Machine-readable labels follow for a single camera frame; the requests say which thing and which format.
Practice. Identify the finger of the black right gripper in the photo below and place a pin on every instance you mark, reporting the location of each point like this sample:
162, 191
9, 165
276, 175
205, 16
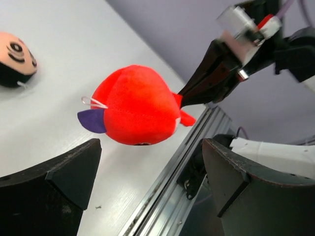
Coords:
215, 78

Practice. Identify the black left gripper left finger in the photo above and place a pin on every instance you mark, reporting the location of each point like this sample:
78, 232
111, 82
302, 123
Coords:
49, 198

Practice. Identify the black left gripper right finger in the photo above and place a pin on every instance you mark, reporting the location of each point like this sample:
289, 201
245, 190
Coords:
254, 200

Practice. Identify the red shark plush back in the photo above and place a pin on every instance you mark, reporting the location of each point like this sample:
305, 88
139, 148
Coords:
134, 106

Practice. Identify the cartoon boy doll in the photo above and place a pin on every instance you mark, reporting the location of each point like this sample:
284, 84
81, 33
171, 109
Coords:
17, 63

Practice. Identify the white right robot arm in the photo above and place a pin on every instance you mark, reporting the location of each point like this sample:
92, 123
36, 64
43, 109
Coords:
277, 112

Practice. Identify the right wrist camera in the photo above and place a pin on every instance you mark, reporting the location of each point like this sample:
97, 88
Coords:
242, 36

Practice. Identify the aluminium frame rail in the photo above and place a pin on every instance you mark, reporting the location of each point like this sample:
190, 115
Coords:
165, 207

